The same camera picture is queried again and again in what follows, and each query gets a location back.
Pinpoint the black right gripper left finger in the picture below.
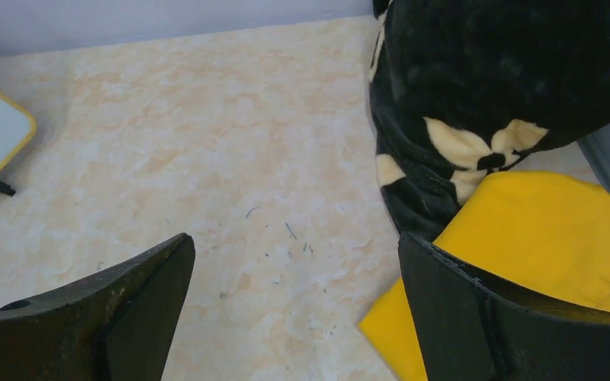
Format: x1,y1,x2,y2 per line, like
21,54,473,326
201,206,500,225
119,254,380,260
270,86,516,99
0,233,195,380

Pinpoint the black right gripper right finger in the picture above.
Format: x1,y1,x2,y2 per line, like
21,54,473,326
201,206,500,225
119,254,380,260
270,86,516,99
399,233,610,381

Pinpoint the yellow cloth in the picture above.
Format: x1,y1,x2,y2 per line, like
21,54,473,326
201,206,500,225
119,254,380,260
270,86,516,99
359,171,610,380

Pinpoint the black floral pillow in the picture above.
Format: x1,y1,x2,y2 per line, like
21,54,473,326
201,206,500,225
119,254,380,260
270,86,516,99
369,0,610,241

